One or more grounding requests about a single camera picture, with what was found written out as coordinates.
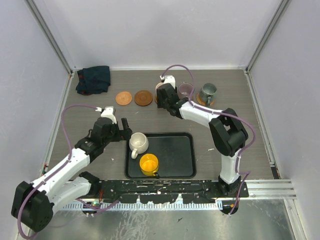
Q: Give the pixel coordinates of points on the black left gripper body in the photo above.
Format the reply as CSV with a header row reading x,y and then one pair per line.
x,y
116,134

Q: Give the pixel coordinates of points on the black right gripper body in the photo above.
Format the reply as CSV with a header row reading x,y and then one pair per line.
x,y
161,104

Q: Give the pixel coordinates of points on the purple glass cup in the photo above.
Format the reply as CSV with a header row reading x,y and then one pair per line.
x,y
185,90

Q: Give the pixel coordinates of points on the woven rattan coaster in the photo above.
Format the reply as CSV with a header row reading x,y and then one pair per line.
x,y
123,98
201,100

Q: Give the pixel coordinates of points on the white ceramic mug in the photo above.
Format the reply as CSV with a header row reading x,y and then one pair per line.
x,y
138,144

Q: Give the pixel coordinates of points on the grey ceramic mug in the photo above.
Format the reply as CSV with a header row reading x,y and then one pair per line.
x,y
208,94

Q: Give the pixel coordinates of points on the pink ceramic mug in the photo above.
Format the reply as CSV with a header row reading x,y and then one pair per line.
x,y
158,85

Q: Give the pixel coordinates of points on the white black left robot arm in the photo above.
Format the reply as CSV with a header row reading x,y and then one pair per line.
x,y
35,203

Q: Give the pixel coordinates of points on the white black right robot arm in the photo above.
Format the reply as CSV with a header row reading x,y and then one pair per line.
x,y
227,131

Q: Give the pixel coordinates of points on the yellow mug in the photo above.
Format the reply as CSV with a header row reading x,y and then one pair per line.
x,y
149,165

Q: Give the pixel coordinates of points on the dark blue folded cloth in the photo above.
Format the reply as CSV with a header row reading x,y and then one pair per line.
x,y
93,80

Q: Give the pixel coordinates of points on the black plastic tray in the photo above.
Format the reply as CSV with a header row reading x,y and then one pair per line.
x,y
175,152

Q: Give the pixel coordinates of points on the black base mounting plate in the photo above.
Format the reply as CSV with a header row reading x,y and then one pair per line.
x,y
159,191

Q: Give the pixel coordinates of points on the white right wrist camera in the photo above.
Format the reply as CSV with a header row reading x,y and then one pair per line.
x,y
168,79

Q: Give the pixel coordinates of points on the white slotted cable duct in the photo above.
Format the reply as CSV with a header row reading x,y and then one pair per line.
x,y
176,206

